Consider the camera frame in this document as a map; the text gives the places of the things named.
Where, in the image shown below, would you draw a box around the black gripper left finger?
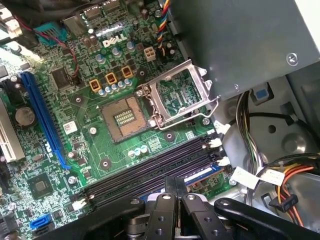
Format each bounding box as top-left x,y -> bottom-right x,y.
37,176 -> 178,240

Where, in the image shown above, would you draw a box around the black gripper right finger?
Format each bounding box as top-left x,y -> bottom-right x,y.
176,176 -> 320,240

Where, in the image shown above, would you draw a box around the blue RAM stick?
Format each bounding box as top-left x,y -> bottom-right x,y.
139,164 -> 226,201

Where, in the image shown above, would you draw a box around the black RAM slot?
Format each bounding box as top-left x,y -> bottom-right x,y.
89,151 -> 220,210
86,143 -> 216,205
83,136 -> 213,198

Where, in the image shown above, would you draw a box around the CPU socket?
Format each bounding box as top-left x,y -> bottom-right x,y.
99,96 -> 151,145

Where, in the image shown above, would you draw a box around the black PC case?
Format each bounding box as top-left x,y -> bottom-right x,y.
212,69 -> 320,240

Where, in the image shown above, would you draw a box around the blue SATA port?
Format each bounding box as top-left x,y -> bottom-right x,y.
29,214 -> 53,231

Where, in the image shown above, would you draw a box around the metal socket cover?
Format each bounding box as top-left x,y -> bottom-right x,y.
148,59 -> 214,126

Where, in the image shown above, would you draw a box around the green motherboard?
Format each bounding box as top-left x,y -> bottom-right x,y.
0,0 -> 242,240

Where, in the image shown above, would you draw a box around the blue expansion slot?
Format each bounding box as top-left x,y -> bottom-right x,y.
20,71 -> 72,170

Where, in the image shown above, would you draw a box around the white expansion slot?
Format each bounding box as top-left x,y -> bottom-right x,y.
0,98 -> 26,164

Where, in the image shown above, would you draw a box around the round coin battery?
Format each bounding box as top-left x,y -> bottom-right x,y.
14,106 -> 36,126

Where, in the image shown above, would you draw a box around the grey power supply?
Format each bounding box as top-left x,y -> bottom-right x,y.
167,0 -> 320,101

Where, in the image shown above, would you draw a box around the teal board connector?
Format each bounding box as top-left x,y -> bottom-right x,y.
33,21 -> 69,48

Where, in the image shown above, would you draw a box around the wire locking lever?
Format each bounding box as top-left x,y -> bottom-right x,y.
157,96 -> 221,131

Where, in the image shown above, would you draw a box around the orange red power wires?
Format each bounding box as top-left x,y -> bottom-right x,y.
259,159 -> 316,226

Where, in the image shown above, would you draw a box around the mixed power supply wires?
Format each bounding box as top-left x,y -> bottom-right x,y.
233,88 -> 266,181

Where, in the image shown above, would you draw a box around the twisted coloured fan wire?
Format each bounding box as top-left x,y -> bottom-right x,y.
155,0 -> 172,52

